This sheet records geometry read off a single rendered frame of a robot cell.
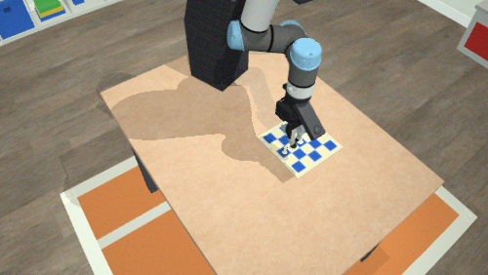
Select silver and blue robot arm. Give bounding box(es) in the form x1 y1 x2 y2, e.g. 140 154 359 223
227 0 326 140

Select blue and cream chessboard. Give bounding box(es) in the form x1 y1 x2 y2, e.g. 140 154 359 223
257 121 343 178

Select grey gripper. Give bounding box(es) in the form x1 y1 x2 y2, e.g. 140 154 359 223
275 83 312 145

